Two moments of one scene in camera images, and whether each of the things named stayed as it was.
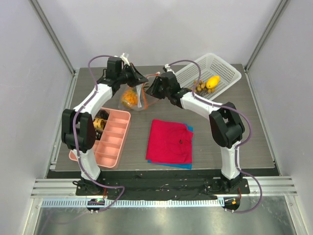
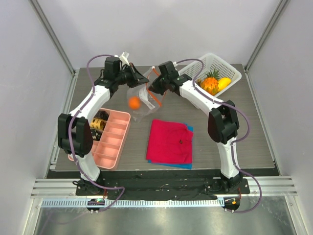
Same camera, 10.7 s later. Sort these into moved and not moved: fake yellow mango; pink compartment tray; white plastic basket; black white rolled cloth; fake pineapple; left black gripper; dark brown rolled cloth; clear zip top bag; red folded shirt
Moved: clear zip top bag; fake yellow mango; fake pineapple
Not moved: red folded shirt; pink compartment tray; white plastic basket; black white rolled cloth; dark brown rolled cloth; left black gripper
